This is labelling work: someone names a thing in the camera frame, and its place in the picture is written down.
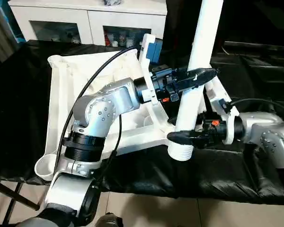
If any white plastic table leg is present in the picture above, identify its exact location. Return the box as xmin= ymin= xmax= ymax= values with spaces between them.
xmin=167 ymin=0 xmax=225 ymax=162

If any white plastic table top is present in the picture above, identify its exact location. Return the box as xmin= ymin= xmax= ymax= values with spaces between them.
xmin=34 ymin=48 xmax=178 ymax=182

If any black mat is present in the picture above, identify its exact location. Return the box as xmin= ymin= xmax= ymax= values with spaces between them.
xmin=0 ymin=39 xmax=284 ymax=204

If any grey black toy figure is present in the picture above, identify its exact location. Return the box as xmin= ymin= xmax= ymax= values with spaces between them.
xmin=101 ymin=0 xmax=122 ymax=7

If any white cabinet with glass doors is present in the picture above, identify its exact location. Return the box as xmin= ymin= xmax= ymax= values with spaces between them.
xmin=9 ymin=0 xmax=168 ymax=47

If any black left robot foot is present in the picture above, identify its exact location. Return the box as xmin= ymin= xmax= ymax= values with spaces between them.
xmin=96 ymin=212 xmax=123 ymax=227

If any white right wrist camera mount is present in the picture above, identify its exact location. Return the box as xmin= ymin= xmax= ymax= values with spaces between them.
xmin=203 ymin=77 xmax=241 ymax=145

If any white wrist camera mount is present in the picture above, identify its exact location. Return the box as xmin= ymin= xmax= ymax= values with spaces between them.
xmin=203 ymin=77 xmax=241 ymax=145
xmin=137 ymin=33 xmax=164 ymax=107

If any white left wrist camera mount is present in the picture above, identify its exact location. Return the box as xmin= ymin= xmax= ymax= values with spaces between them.
xmin=137 ymin=33 xmax=164 ymax=107

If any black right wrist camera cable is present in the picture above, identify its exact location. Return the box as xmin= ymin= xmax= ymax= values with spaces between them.
xmin=228 ymin=98 xmax=284 ymax=112

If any black metal stand frame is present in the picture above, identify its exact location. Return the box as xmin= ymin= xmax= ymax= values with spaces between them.
xmin=0 ymin=177 xmax=40 ymax=227

